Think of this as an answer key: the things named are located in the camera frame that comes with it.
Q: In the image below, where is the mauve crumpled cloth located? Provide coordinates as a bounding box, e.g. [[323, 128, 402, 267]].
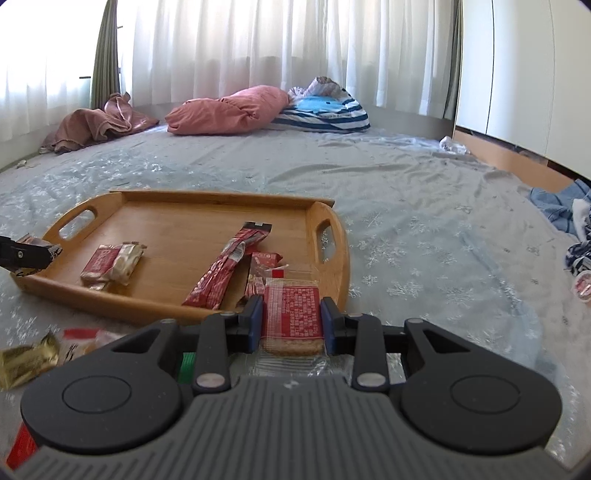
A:
[[39, 92, 160, 154]]

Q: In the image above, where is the white wardrobe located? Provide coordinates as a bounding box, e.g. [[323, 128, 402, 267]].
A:
[[455, 0, 591, 178]]

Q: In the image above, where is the wooden side board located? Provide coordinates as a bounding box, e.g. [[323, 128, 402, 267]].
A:
[[452, 127, 575, 195]]

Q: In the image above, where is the gold snack packet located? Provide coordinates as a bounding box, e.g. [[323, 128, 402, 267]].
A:
[[0, 332, 61, 391]]

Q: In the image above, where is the clear wafer packet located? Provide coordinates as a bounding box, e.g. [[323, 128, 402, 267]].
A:
[[108, 241, 148, 287]]

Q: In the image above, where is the white cloth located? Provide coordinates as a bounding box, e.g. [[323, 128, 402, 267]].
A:
[[571, 198, 591, 243]]

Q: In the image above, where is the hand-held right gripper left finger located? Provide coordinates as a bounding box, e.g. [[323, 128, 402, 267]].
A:
[[104, 295, 266, 395]]

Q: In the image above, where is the grey green curtain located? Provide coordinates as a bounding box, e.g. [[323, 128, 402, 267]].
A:
[[90, 0, 123, 112], [443, 0, 464, 121]]

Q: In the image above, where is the pink pillow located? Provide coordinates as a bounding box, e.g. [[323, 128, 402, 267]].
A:
[[165, 84, 291, 136]]

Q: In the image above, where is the white crumpled plastic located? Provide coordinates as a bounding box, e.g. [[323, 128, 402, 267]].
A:
[[438, 135, 472, 155]]

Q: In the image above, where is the white sheer curtain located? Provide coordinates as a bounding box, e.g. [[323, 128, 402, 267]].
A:
[[117, 0, 455, 119], [0, 0, 100, 167]]

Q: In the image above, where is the white and red snack packet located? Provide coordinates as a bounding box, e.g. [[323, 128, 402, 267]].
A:
[[58, 328, 123, 363]]

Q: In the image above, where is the small round pink container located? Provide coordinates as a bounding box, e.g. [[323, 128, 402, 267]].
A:
[[570, 270, 591, 303]]

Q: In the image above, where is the clear red label biscuit packet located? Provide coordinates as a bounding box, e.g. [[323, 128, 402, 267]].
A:
[[252, 265, 352, 377], [245, 251, 283, 301]]

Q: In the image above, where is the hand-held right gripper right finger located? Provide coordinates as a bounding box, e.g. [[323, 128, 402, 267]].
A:
[[320, 296, 478, 394]]

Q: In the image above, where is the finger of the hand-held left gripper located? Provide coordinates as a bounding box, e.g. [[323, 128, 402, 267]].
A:
[[0, 235, 53, 273]]

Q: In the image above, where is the wooden tray with handles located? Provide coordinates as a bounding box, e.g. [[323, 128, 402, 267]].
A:
[[10, 189, 352, 328]]

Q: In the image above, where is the bed with snowflake sheet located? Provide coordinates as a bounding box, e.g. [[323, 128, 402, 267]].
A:
[[0, 104, 591, 462]]

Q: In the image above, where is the green snack packet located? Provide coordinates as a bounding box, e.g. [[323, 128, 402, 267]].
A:
[[178, 353, 197, 385]]

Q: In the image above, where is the brown chocolate bar packet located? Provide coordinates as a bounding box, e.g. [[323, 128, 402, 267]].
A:
[[13, 233, 64, 278]]

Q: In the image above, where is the floral cloth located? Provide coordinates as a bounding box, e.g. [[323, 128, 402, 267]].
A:
[[288, 76, 349, 100]]

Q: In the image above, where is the long red snack packet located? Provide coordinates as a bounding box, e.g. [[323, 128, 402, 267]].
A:
[[181, 220, 271, 310]]

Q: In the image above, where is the dark blue patterned cloth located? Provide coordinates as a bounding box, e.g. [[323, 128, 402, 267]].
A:
[[566, 240, 591, 278]]

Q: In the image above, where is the blue white striped pillow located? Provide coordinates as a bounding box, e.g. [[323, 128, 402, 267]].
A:
[[272, 90, 371, 134]]

